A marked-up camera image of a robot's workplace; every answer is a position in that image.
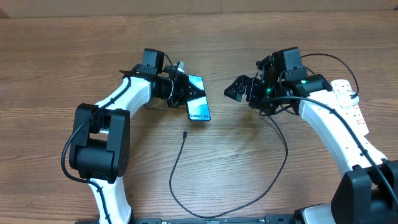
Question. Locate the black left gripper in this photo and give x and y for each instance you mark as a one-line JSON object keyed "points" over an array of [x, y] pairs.
{"points": [[185, 87]]}

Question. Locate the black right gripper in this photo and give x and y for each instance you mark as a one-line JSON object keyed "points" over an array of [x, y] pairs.
{"points": [[252, 84]]}

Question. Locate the blue Samsung smartphone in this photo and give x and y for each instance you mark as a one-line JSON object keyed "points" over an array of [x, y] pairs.
{"points": [[198, 109]]}

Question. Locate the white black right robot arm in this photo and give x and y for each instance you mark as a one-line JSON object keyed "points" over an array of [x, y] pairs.
{"points": [[367, 192]]}

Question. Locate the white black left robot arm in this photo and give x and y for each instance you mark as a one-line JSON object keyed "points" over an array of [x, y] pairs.
{"points": [[97, 152]]}

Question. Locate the white charger plug adapter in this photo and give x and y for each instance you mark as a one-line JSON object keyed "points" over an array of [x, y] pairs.
{"points": [[347, 99]]}

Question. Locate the white power strip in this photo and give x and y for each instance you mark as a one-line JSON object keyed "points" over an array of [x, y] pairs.
{"points": [[352, 115]]}

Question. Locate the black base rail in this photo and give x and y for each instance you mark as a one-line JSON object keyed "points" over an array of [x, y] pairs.
{"points": [[199, 221]]}

